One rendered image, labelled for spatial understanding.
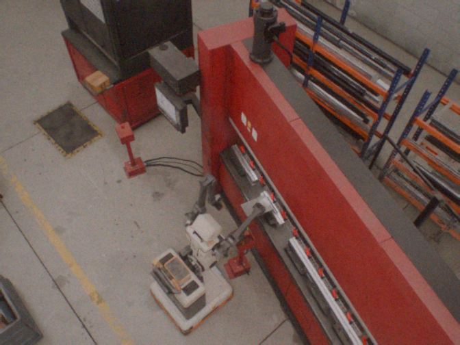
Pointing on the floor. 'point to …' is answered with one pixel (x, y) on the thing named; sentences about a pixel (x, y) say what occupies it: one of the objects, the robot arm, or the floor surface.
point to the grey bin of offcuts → (15, 318)
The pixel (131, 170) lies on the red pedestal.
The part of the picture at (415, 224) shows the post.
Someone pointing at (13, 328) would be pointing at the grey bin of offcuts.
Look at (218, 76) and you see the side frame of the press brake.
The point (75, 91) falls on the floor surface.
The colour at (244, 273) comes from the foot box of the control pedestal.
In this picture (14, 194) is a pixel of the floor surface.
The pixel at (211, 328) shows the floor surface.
